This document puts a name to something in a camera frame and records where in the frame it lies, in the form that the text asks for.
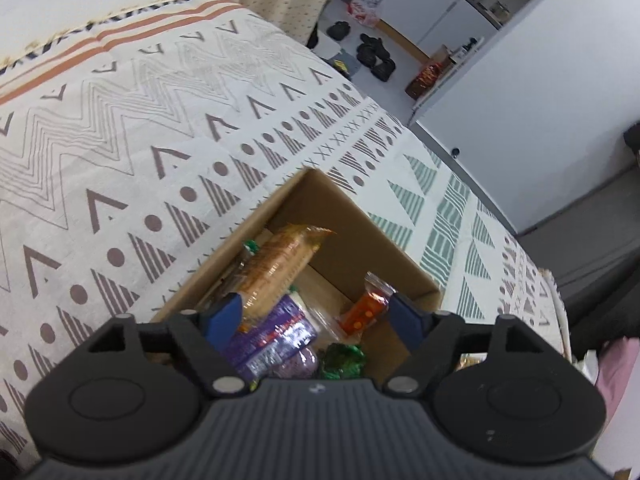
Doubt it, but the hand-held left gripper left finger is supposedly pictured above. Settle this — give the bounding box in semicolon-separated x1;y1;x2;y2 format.
75;292;248;395

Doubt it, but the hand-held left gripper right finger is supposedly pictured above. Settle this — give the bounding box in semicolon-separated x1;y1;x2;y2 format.
382;292;551;395

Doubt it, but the orange snack packet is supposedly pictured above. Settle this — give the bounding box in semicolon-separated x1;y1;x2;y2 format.
337;271;396;336

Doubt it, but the long purple biscuit packet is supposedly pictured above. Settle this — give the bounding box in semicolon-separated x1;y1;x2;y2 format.
220;295;321;383

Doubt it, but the orange cracker packet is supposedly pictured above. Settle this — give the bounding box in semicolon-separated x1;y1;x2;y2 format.
235;225;336;326

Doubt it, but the green snack packet red print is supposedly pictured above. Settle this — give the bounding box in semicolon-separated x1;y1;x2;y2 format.
320;342;367;380

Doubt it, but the clear white snack packet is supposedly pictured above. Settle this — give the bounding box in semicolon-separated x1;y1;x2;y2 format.
305;302;347;341

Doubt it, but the small purple snack packet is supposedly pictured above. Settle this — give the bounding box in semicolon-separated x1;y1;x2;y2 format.
272;347;319;380

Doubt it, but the brown cardboard box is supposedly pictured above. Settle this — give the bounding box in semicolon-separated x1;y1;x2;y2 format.
150;167;443;386

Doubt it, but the patterned tablecloth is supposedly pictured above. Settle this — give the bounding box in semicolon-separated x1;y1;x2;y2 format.
0;0;573;466

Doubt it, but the white plastic bag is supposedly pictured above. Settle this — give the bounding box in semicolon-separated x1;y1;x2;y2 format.
575;350;601;382

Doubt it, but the black chair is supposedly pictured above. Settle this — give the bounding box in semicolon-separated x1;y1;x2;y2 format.
517;160;640;361

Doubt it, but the pink cloth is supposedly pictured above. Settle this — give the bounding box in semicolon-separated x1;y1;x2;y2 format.
597;337;640;411

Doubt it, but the white cabinet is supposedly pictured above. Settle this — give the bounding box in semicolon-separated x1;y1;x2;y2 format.
407;0;640;236

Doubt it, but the pack of water bottles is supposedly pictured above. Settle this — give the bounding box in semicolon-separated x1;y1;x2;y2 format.
348;0;381;28

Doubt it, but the white cupboard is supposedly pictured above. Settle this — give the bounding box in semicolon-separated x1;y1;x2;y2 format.
357;0;503;58

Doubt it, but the white cloth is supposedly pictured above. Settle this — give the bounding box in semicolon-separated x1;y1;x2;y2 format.
0;0;216;68

